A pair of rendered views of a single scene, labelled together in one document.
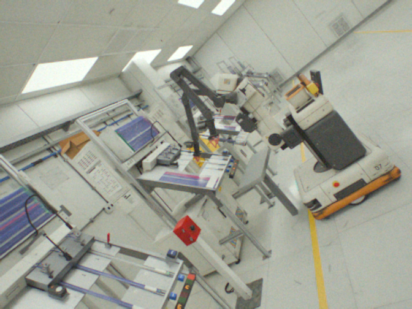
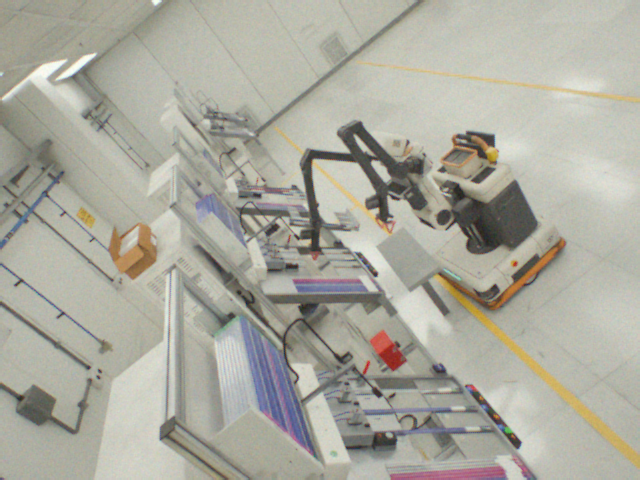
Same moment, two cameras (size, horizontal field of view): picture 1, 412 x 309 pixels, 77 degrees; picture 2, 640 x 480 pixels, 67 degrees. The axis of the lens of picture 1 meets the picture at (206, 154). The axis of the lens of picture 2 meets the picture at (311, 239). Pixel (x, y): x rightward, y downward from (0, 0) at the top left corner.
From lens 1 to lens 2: 169 cm
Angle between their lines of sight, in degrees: 30
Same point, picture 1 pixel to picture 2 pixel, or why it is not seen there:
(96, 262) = (372, 402)
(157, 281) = (453, 400)
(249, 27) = (195, 32)
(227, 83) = (397, 146)
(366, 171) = (541, 245)
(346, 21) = (342, 44)
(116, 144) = (222, 242)
